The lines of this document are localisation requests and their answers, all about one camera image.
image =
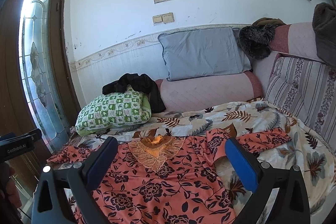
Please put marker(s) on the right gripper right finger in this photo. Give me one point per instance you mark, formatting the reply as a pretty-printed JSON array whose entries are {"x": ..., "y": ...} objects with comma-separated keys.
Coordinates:
[{"x": 291, "y": 204}]

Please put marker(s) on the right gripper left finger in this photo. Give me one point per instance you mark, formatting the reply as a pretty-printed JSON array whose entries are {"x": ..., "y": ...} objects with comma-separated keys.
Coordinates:
[{"x": 50, "y": 201}]

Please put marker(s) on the orange floral garment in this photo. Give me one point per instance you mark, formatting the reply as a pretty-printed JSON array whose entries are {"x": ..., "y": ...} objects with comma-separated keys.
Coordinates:
[{"x": 166, "y": 179}]

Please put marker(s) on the left hand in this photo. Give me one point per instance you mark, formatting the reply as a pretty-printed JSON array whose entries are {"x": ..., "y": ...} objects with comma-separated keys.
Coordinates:
[{"x": 13, "y": 195}]

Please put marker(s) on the brown glass door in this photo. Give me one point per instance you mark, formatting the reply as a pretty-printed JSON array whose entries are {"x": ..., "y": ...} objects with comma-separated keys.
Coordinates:
[{"x": 36, "y": 90}]

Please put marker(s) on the leaf pattern blanket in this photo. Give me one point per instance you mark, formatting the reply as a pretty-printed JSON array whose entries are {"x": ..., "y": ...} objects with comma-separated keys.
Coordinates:
[{"x": 270, "y": 133}]

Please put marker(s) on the green checkered pillow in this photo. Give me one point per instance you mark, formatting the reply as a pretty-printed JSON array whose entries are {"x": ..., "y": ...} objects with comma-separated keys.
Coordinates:
[{"x": 115, "y": 110}]

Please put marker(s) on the striped floral cushion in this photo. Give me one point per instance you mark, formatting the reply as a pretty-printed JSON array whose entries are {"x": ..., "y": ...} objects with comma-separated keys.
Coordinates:
[{"x": 305, "y": 89}]

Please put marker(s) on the black garment on pillow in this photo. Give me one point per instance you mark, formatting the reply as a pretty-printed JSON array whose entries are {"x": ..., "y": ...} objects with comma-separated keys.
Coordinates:
[{"x": 140, "y": 83}]

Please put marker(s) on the pink sofa cushion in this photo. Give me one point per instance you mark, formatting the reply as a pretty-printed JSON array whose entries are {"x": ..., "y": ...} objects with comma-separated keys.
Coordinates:
[{"x": 204, "y": 92}]

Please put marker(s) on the black furry garment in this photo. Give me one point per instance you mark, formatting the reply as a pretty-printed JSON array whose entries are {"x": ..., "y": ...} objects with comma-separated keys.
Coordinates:
[{"x": 255, "y": 40}]

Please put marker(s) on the grey pillow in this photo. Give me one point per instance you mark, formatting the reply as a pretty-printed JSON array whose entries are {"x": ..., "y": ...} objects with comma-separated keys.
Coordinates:
[{"x": 200, "y": 53}]

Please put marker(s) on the dark brown garment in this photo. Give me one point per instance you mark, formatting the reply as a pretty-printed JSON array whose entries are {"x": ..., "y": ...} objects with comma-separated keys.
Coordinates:
[{"x": 324, "y": 27}]

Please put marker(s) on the beige wall switch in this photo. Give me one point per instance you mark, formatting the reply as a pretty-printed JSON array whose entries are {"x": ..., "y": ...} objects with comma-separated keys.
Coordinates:
[{"x": 163, "y": 18}]

